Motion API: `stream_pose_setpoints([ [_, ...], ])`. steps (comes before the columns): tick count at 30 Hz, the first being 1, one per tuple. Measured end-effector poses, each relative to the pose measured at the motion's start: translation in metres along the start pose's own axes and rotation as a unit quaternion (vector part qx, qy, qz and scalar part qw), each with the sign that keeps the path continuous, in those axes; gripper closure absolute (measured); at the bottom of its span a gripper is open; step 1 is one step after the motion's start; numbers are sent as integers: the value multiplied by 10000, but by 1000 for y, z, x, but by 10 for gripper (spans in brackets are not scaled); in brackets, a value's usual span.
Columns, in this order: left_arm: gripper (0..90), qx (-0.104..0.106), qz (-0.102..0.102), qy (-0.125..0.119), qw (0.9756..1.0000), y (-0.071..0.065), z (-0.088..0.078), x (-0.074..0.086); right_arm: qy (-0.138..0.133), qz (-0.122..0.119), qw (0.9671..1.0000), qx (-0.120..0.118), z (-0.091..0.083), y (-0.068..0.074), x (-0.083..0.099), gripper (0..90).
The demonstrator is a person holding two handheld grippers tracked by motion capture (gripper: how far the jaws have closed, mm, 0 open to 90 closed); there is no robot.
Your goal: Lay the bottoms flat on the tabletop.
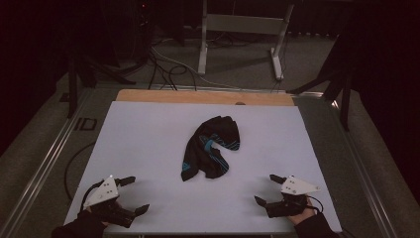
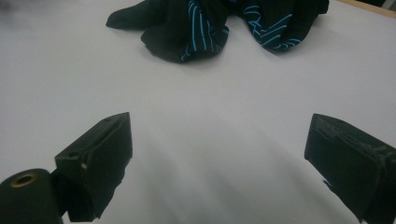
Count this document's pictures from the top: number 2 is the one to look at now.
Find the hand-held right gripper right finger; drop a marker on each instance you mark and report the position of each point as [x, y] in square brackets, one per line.
[351, 161]

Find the white table mat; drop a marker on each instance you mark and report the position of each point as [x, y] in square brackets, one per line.
[218, 118]

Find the black shorts with blue stripes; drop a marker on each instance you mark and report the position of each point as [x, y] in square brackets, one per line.
[174, 28]

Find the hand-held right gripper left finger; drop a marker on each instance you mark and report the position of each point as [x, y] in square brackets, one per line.
[102, 155]

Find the wooden table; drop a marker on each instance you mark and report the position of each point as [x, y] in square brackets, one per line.
[373, 8]

